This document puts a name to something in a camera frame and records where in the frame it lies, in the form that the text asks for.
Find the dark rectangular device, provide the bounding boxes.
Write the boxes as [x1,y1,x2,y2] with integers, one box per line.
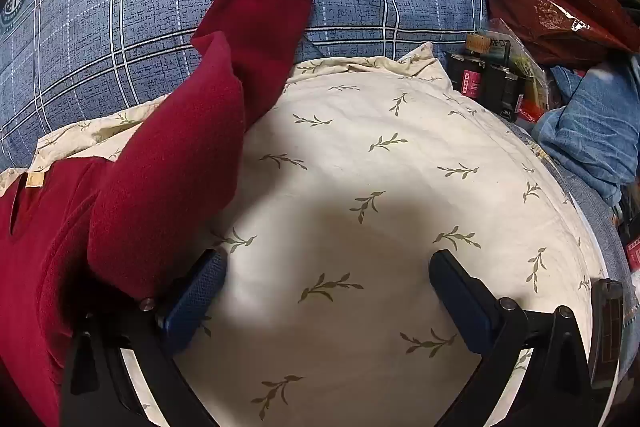
[590,279,626,390]

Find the blue denim cloth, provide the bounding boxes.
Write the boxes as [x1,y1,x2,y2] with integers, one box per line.
[532,54,640,208]

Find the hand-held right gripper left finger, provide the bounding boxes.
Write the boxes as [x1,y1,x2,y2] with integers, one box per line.
[60,249,228,427]

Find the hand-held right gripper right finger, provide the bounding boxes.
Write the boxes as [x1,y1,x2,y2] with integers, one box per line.
[429,249,613,427]

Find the dark red knit sweater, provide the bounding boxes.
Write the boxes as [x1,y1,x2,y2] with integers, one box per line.
[0,0,315,427]

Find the black box with pink label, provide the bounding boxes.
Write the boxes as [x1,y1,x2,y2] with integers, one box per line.
[445,34,526,122]

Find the cream leaf-print pillow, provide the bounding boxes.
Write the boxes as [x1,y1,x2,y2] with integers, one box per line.
[0,42,608,427]

